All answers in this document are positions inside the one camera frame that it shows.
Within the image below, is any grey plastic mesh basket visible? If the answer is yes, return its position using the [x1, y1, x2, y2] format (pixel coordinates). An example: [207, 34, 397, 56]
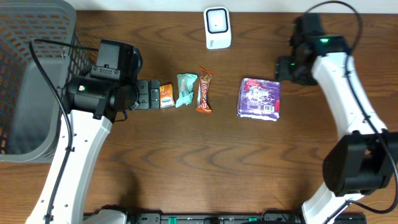
[1, 0, 91, 163]

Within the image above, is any red purple snack bag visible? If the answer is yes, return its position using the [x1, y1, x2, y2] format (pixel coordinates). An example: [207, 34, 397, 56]
[237, 78, 281, 121]

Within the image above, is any brown orange candy bar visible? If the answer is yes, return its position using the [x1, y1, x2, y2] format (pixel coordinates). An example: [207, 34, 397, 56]
[196, 67, 213, 113]

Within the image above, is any teal snack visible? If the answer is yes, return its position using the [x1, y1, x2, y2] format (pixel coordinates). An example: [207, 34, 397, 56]
[175, 73, 197, 108]

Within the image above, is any orange small snack packet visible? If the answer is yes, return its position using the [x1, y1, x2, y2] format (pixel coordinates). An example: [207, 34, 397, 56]
[159, 84, 175, 108]

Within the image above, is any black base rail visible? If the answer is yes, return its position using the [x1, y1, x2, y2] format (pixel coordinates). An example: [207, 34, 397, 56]
[82, 212, 368, 224]

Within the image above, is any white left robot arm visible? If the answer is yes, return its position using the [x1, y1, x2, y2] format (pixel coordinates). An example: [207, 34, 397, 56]
[26, 39, 160, 223]

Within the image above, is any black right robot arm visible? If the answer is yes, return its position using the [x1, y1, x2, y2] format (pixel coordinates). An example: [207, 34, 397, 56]
[275, 13, 397, 223]

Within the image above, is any white barcode scanner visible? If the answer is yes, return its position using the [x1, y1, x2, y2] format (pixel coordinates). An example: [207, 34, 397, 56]
[203, 7, 232, 50]

